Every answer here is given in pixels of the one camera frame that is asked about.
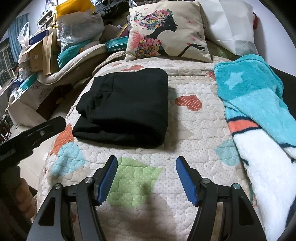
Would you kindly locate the brown cardboard box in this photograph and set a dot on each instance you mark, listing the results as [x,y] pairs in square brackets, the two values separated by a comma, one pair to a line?
[43,53]

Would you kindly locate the white plastic bag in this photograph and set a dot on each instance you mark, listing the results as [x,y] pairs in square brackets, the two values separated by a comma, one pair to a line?
[24,35]

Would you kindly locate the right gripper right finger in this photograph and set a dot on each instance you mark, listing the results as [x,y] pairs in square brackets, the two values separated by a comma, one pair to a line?
[239,219]

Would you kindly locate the teal folded cloth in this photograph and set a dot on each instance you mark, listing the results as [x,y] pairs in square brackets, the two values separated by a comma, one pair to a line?
[68,54]

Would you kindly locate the beige padded cushion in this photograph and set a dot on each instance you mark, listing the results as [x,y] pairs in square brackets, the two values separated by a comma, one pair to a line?
[72,64]

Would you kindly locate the left hand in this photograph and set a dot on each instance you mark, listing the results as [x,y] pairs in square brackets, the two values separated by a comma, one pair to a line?
[24,199]

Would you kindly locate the clear plastic bag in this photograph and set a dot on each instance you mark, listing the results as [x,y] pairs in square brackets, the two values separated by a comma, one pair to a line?
[78,27]

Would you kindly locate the patterned quilted bedspread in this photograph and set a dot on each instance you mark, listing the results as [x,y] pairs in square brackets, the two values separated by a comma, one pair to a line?
[147,200]

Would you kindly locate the teal star fleece blanket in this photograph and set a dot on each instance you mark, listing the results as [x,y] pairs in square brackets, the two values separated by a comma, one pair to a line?
[263,131]

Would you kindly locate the black pants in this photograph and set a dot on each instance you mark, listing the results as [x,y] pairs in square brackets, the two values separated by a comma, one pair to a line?
[125,109]

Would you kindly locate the teal tissue pack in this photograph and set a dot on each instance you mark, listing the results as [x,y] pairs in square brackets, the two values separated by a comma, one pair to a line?
[117,44]

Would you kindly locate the yellow bag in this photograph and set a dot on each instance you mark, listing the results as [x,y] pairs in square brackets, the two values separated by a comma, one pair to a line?
[72,6]

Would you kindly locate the floral woman print pillow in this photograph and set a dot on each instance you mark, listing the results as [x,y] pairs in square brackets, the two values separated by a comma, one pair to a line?
[167,28]

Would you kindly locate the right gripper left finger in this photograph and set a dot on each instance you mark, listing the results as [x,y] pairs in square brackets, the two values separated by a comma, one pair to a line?
[53,220]

